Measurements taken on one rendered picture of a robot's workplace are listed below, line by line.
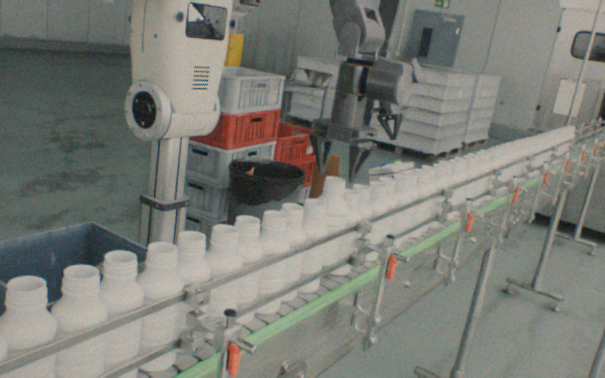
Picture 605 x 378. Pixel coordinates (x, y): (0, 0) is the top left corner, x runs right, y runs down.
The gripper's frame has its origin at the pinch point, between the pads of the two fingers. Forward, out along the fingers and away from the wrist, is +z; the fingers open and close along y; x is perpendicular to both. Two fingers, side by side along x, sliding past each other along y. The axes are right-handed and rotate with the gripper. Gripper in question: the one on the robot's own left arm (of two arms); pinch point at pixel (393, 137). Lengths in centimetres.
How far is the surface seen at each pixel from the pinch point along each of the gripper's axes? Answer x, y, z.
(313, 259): -17, -73, 18
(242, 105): 153, 120, -29
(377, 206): -18, -50, 13
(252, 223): -17, -88, 9
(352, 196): -19, -60, 9
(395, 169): -3.8, -9.1, 8.7
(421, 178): -18.3, -25.7, 10.2
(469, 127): 217, 726, 11
